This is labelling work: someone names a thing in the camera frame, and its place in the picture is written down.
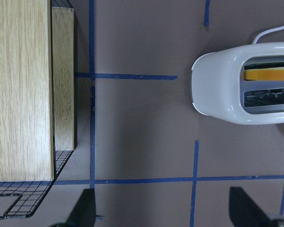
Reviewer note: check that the bread slice in toaster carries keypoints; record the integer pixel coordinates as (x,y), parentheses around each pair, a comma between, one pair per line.
(271,74)

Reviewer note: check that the white toaster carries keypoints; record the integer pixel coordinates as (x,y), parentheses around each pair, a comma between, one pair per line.
(218,86)

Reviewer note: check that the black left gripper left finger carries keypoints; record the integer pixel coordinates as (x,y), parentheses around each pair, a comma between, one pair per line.
(83,213)

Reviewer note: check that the wooden shelf board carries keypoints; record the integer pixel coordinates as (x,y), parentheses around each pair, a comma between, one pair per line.
(26,89)

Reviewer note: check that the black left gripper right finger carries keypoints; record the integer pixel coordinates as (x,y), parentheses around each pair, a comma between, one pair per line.
(244,212)

